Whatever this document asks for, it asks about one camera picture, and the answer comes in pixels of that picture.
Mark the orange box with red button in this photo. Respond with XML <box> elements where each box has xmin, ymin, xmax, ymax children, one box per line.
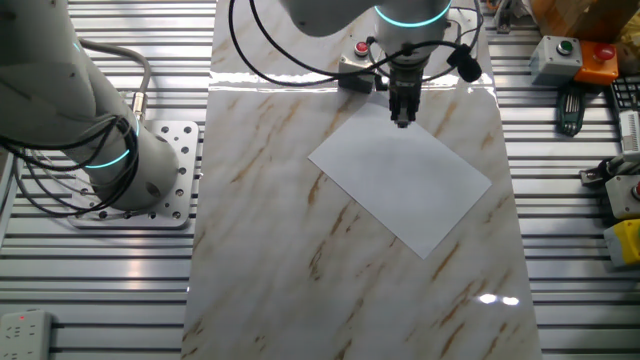
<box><xmin>573</xmin><ymin>40</ymin><xmax>620</xmax><ymax>86</ymax></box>

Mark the grey box with red button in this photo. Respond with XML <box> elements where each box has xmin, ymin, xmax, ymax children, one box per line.
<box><xmin>604</xmin><ymin>172</ymin><xmax>640</xmax><ymax>220</ymax></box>
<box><xmin>337</xmin><ymin>39</ymin><xmax>389</xmax><ymax>95</ymax></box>

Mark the silver camera on mount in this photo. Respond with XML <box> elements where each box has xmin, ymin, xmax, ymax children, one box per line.
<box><xmin>578</xmin><ymin>152</ymin><xmax>640</xmax><ymax>189</ymax></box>

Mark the wooden box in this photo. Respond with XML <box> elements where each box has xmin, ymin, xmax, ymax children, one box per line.
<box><xmin>529</xmin><ymin>0</ymin><xmax>640</xmax><ymax>44</ymax></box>

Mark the marble pattern table mat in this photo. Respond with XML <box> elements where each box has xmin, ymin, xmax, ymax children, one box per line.
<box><xmin>180</xmin><ymin>0</ymin><xmax>544</xmax><ymax>360</ymax></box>

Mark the metal clamp bracket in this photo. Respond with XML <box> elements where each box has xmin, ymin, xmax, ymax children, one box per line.
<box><xmin>493</xmin><ymin>0</ymin><xmax>517</xmax><ymax>35</ymax></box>

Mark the yellow button box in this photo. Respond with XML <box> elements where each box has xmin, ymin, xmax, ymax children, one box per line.
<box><xmin>603</xmin><ymin>218</ymin><xmax>640</xmax><ymax>269</ymax></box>

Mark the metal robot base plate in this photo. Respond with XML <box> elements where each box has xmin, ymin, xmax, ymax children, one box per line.
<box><xmin>68</xmin><ymin>119</ymin><xmax>200</xmax><ymax>230</ymax></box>

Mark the yellowish crumpled bag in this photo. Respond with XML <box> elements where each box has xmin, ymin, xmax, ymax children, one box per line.
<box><xmin>617</xmin><ymin>24</ymin><xmax>640</xmax><ymax>76</ymax></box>

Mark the black cable bundle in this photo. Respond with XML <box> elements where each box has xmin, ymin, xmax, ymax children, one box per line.
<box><xmin>0</xmin><ymin>114</ymin><xmax>140</xmax><ymax>219</ymax></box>

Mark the grey box with green button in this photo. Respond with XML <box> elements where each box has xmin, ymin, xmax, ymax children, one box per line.
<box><xmin>528</xmin><ymin>34</ymin><xmax>584</xmax><ymax>87</ymax></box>

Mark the grey cable with metal connector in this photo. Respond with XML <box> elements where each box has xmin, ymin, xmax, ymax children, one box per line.
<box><xmin>79</xmin><ymin>38</ymin><xmax>153</xmax><ymax>124</ymax></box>

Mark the white paper sheet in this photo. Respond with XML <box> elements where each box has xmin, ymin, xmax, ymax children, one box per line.
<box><xmin>307</xmin><ymin>92</ymin><xmax>494</xmax><ymax>260</ymax></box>

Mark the black keyboard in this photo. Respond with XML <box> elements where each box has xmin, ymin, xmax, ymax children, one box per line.
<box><xmin>609</xmin><ymin>74</ymin><xmax>640</xmax><ymax>112</ymax></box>

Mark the white power strip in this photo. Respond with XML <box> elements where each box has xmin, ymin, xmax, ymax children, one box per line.
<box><xmin>0</xmin><ymin>308</ymin><xmax>54</xmax><ymax>360</ymax></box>

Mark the black camera cable with plug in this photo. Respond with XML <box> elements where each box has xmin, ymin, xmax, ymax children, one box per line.
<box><xmin>248</xmin><ymin>0</ymin><xmax>485</xmax><ymax>85</ymax></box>

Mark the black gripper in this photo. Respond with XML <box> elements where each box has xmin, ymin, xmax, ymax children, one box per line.
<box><xmin>387</xmin><ymin>65</ymin><xmax>425</xmax><ymax>130</ymax></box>

